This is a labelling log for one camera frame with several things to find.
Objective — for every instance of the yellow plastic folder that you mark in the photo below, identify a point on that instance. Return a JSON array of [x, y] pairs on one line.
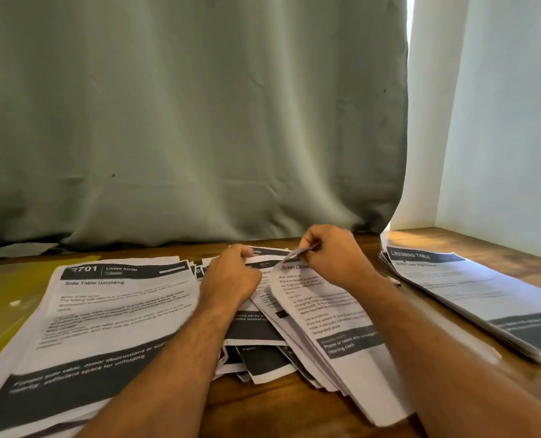
[[6, 305]]

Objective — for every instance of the large stack of printed sheets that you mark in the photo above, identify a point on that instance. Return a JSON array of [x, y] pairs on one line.
[[102, 314]]

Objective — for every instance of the small grey metal tool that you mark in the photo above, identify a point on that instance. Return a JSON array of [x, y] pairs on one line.
[[298, 254]]

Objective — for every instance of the stapled printed paper set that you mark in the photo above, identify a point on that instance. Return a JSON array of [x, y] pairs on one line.
[[339, 332]]

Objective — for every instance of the person's right forearm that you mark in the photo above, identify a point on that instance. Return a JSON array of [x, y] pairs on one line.
[[434, 360]]

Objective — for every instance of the green fabric curtain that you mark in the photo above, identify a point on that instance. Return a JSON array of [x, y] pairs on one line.
[[184, 118]]

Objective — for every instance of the neat stack of printed documents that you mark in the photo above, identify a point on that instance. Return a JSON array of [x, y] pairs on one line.
[[475, 291]]

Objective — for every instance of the person's right hand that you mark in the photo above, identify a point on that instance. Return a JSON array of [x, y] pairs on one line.
[[341, 262]]

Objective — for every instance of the person's left fingers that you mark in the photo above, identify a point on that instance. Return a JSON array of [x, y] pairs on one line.
[[247, 269]]

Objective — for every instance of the white fabric curtain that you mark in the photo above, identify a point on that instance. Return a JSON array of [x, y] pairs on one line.
[[430, 132]]

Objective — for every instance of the pile of loose printed papers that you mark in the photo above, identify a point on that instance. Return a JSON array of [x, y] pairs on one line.
[[261, 332]]

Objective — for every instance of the small silver metal clip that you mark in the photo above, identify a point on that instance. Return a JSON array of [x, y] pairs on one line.
[[392, 280]]

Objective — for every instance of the person's right fingers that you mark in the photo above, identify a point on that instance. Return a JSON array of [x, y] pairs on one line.
[[314, 237]]

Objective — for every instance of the person's left hand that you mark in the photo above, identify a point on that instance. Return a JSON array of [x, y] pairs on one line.
[[227, 282]]

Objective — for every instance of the person's left forearm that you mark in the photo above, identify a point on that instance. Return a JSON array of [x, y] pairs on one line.
[[161, 383]]

